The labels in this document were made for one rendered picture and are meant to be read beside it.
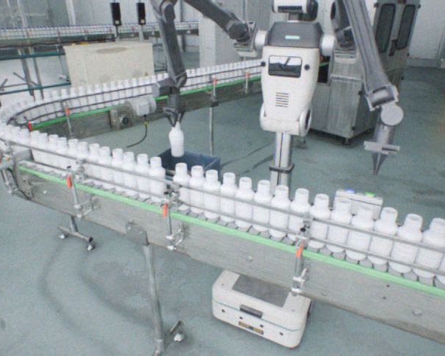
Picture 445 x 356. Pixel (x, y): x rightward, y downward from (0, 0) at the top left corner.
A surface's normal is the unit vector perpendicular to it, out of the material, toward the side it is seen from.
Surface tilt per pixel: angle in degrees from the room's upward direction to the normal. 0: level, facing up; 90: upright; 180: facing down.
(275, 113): 90
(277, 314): 31
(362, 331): 0
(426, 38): 90
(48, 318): 0
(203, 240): 90
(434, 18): 90
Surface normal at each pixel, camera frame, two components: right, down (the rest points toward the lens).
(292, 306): 0.00, -0.89
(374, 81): -0.13, 0.55
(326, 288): -0.44, 0.41
